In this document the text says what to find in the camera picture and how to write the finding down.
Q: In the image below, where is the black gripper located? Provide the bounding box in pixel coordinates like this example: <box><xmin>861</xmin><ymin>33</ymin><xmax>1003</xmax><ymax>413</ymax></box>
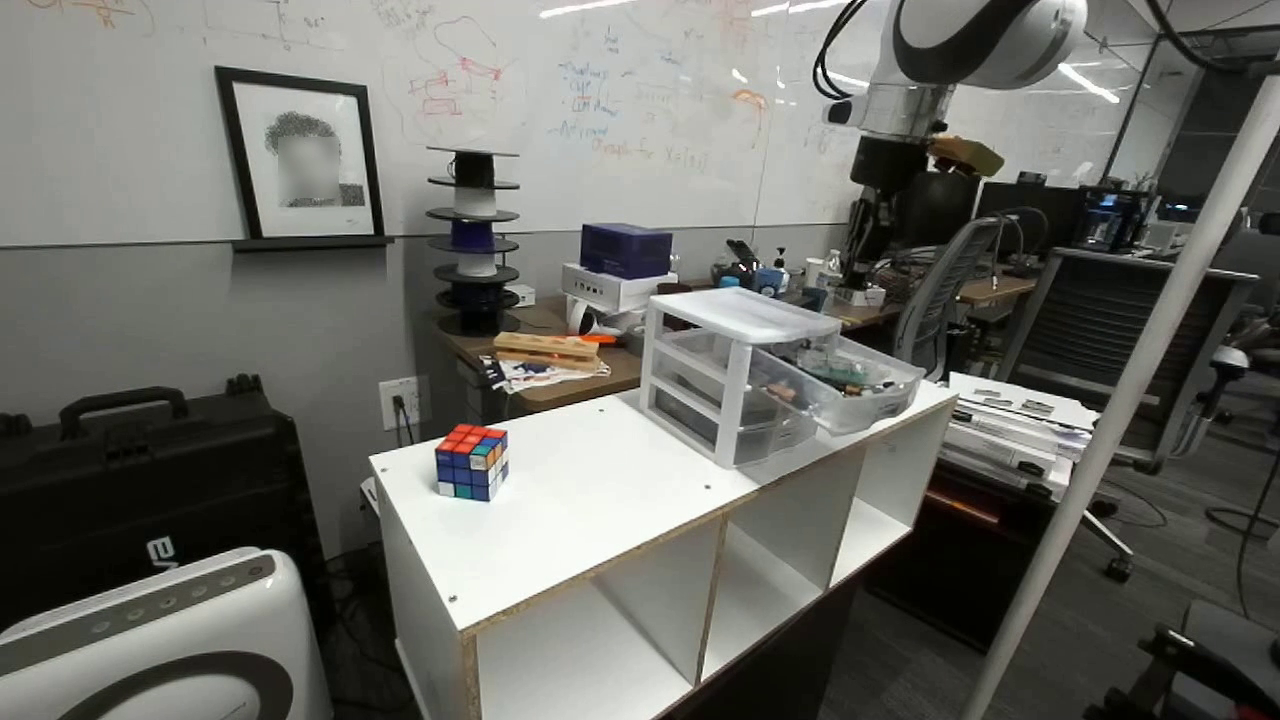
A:
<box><xmin>848</xmin><ymin>137</ymin><xmax>927</xmax><ymax>256</ymax></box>

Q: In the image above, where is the clear top drawer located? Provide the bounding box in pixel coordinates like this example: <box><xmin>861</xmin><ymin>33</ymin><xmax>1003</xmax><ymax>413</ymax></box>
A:
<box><xmin>753</xmin><ymin>336</ymin><xmax>923</xmax><ymax>436</ymax></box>

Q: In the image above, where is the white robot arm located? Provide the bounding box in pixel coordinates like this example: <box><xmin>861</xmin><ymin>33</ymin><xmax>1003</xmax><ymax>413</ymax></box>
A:
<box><xmin>813</xmin><ymin>0</ymin><xmax>1089</xmax><ymax>256</ymax></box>

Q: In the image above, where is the white plastic drawer unit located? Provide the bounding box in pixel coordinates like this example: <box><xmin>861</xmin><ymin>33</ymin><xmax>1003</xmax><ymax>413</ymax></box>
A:
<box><xmin>641</xmin><ymin>288</ymin><xmax>839</xmax><ymax>463</ymax></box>

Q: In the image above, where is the office chair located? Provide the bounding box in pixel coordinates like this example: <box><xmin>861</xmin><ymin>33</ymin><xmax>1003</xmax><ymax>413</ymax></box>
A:
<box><xmin>892</xmin><ymin>211</ymin><xmax>1265</xmax><ymax>581</ymax></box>

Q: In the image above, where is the stack of papers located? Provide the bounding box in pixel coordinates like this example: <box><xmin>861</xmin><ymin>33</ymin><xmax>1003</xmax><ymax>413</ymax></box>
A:
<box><xmin>942</xmin><ymin>373</ymin><xmax>1097</xmax><ymax>489</ymax></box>

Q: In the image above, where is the purple box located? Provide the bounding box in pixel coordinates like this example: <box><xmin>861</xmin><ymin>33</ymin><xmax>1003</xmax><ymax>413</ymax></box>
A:
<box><xmin>580</xmin><ymin>222</ymin><xmax>670</xmax><ymax>281</ymax></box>

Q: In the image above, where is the white tripod pole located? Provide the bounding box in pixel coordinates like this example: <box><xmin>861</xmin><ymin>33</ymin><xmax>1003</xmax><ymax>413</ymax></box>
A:
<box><xmin>958</xmin><ymin>74</ymin><xmax>1280</xmax><ymax>720</ymax></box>

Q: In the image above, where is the white flat box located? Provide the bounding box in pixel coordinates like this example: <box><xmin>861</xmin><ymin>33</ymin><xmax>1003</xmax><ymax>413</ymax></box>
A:
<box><xmin>563</xmin><ymin>262</ymin><xmax>670</xmax><ymax>313</ymax></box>

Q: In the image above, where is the wooden side table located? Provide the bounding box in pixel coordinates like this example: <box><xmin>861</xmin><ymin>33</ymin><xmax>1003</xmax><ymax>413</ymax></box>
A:
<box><xmin>441</xmin><ymin>321</ymin><xmax>641</xmax><ymax>418</ymax></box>

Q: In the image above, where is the wooden brush block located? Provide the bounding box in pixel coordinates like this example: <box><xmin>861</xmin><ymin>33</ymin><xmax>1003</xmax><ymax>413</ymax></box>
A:
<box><xmin>490</xmin><ymin>333</ymin><xmax>598</xmax><ymax>359</ymax></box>

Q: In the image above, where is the black white spool stack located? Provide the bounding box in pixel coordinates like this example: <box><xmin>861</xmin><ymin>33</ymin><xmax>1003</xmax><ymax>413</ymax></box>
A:
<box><xmin>432</xmin><ymin>129</ymin><xmax>520</xmax><ymax>336</ymax></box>

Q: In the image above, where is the white shelf cabinet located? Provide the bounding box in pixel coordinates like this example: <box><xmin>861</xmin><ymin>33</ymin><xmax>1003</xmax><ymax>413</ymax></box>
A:
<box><xmin>370</xmin><ymin>382</ymin><xmax>956</xmax><ymax>720</ymax></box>

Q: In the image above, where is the colourful cube box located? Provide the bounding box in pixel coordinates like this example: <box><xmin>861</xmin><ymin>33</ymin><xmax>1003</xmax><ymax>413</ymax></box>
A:
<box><xmin>437</xmin><ymin>422</ymin><xmax>507</xmax><ymax>500</ymax></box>

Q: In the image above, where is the black framed picture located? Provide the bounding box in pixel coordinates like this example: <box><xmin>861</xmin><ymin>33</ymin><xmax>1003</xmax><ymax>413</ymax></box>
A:
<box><xmin>215</xmin><ymin>62</ymin><xmax>384</xmax><ymax>243</ymax></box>

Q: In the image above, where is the white air purifier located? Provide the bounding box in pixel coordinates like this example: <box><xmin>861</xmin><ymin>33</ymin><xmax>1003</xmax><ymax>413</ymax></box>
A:
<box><xmin>0</xmin><ymin>548</ymin><xmax>333</xmax><ymax>720</ymax></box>

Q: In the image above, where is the black hard case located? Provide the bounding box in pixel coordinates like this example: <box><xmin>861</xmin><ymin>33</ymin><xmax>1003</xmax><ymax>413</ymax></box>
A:
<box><xmin>0</xmin><ymin>377</ymin><xmax>322</xmax><ymax>625</ymax></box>

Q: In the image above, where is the wall power outlet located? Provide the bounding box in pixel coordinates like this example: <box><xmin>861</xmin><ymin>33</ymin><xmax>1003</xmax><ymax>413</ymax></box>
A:
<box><xmin>376</xmin><ymin>377</ymin><xmax>419</xmax><ymax>429</ymax></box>

